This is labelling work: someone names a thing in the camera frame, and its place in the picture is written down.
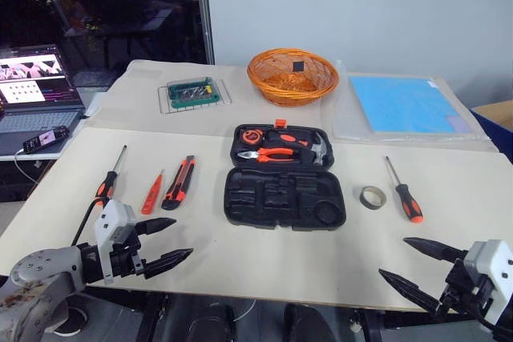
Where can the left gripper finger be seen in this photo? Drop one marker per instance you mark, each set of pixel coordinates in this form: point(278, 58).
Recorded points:
point(158, 224)
point(170, 260)

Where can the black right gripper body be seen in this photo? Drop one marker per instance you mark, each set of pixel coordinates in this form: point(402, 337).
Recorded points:
point(461, 290)

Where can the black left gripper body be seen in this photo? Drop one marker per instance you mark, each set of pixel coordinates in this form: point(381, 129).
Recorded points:
point(124, 260)

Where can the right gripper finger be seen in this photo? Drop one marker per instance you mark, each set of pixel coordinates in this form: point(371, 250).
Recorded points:
point(413, 290)
point(437, 250)

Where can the orange voltage tester pen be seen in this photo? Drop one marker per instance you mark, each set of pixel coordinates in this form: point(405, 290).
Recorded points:
point(151, 195)

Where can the orange black utility knife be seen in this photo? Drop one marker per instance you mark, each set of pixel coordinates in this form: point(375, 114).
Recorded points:
point(178, 183)

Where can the grey tape roll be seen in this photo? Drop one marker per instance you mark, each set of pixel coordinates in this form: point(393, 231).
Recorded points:
point(362, 198)

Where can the black tool case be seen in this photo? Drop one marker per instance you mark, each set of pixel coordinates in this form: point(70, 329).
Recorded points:
point(280, 202)

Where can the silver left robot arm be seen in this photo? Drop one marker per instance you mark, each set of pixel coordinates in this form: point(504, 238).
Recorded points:
point(36, 278)

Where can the beige paper table cover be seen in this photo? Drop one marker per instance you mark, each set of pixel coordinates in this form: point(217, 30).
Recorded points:
point(132, 113)

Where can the orange black tape measure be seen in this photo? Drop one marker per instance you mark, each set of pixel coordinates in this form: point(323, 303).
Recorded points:
point(251, 136)

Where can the green bit set case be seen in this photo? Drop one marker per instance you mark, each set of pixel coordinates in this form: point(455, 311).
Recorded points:
point(192, 93)

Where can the black smartphone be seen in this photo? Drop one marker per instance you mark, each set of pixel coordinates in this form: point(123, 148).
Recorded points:
point(45, 139)

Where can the blue cardboard box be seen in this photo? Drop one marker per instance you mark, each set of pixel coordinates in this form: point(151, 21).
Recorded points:
point(497, 121)

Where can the green circuit board in tray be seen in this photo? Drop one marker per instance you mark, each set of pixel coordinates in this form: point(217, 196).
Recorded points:
point(226, 95)

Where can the blue sheet in plastic bag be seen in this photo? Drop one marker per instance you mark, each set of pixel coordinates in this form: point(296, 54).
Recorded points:
point(340, 117)

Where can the orange woven basket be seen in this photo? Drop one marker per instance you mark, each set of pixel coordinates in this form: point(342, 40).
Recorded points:
point(276, 83)

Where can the open laptop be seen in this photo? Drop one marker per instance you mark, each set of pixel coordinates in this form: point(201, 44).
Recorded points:
point(32, 89)

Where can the small black square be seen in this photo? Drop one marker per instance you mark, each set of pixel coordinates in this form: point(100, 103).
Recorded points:
point(298, 67)

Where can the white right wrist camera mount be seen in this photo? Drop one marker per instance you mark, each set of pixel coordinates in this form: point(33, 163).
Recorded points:
point(493, 262)

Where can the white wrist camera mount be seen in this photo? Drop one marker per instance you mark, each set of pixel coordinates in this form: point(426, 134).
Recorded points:
point(493, 262)
point(112, 218)

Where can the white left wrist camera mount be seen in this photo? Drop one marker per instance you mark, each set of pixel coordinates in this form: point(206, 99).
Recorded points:
point(112, 218)

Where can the grey metal partition post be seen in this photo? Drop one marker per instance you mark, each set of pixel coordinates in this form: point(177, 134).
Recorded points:
point(206, 9)

